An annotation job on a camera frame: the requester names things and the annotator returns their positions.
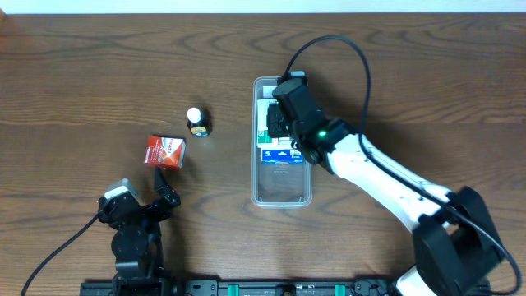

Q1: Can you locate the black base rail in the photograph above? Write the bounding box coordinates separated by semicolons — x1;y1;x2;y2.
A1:
79;279;402;296

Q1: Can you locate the white green box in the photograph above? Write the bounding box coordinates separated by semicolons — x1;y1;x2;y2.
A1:
256;99;292;150

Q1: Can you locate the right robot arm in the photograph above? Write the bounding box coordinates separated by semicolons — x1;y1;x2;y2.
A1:
263;76;506;295

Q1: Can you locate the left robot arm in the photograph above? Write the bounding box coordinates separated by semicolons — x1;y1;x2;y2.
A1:
98;168;181;280

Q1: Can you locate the red medicine box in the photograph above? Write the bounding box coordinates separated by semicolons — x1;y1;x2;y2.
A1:
144;136;186;169

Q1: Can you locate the dark bottle white cap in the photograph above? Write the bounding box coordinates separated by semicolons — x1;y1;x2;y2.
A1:
187;107;211;137

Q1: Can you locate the clear plastic container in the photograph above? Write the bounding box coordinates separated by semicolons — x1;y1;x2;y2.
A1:
251;76;312;209

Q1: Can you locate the blue tall carton box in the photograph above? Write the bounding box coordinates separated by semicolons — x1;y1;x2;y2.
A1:
261;149;303;165

